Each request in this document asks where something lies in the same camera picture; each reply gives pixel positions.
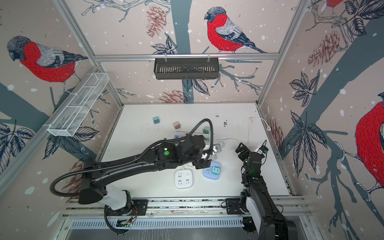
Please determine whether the blue square socket cube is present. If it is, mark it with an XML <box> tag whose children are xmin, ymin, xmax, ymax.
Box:
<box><xmin>203</xmin><ymin>161</ymin><xmax>222</xmax><ymax>180</ymax></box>

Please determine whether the teal plug adapter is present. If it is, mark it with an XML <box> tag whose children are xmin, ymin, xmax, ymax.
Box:
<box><xmin>211</xmin><ymin>167</ymin><xmax>221</xmax><ymax>175</ymax></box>
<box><xmin>153</xmin><ymin>117</ymin><xmax>160</xmax><ymax>124</ymax></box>

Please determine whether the green plug adapter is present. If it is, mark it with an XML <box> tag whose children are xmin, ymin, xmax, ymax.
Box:
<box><xmin>203</xmin><ymin>127</ymin><xmax>211</xmax><ymax>134</ymax></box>

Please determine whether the white multicolour power strip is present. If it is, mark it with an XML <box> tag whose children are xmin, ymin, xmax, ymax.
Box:
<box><xmin>172</xmin><ymin>131</ymin><xmax>225</xmax><ymax>154</ymax></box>

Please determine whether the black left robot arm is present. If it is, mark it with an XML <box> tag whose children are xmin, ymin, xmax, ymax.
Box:
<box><xmin>79</xmin><ymin>135</ymin><xmax>218</xmax><ymax>211</ymax></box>

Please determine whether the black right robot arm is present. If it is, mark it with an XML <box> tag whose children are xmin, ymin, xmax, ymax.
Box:
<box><xmin>236</xmin><ymin>143</ymin><xmax>298</xmax><ymax>240</ymax></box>

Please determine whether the pink plug adapter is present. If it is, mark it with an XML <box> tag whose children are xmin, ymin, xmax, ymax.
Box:
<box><xmin>173</xmin><ymin>122</ymin><xmax>181</xmax><ymax>130</ymax></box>

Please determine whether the white square socket cube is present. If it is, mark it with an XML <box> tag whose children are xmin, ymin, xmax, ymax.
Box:
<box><xmin>175</xmin><ymin>169</ymin><xmax>193</xmax><ymax>189</ymax></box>

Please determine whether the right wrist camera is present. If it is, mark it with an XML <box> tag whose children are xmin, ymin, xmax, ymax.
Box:
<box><xmin>255</xmin><ymin>140</ymin><xmax>269</xmax><ymax>155</ymax></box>

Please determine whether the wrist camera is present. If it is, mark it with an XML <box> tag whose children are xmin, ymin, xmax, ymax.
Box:
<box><xmin>204</xmin><ymin>144</ymin><xmax>222</xmax><ymax>155</ymax></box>
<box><xmin>255</xmin><ymin>140</ymin><xmax>269</xmax><ymax>155</ymax></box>

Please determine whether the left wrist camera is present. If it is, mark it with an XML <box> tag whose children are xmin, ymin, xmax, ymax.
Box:
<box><xmin>204</xmin><ymin>144</ymin><xmax>222</xmax><ymax>155</ymax></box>

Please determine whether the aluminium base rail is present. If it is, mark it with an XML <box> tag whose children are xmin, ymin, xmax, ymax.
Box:
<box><xmin>62</xmin><ymin>196</ymin><xmax>312</xmax><ymax>218</ymax></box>

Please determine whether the black wire basket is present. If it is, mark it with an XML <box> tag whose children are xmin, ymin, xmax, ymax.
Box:
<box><xmin>154</xmin><ymin>58</ymin><xmax>220</xmax><ymax>80</ymax></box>

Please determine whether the white mesh wall shelf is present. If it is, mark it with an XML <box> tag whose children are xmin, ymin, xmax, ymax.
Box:
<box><xmin>48</xmin><ymin>73</ymin><xmax>110</xmax><ymax>137</ymax></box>

